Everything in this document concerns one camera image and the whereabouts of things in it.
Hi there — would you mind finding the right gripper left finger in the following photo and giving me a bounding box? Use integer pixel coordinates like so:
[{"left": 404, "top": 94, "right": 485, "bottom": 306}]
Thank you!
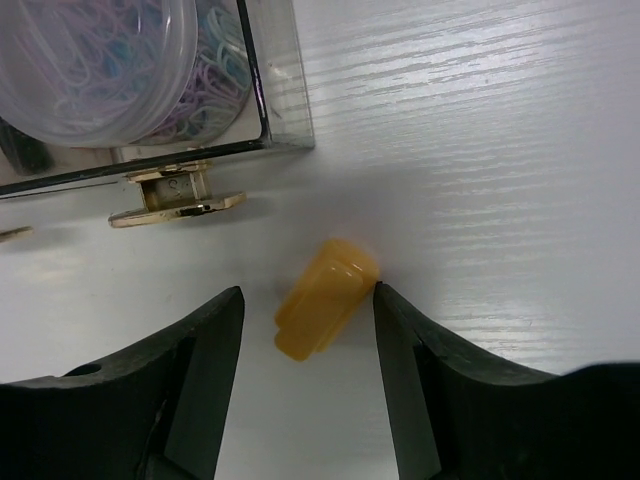
[{"left": 1, "top": 287, "right": 245, "bottom": 479}]

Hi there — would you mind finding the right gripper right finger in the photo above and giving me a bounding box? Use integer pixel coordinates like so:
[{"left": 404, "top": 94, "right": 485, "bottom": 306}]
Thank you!
[{"left": 373, "top": 283, "right": 639, "bottom": 479}]

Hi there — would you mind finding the yellow highlighter cap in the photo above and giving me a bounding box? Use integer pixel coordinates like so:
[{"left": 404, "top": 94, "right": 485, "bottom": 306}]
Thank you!
[{"left": 274, "top": 239, "right": 380, "bottom": 361}]

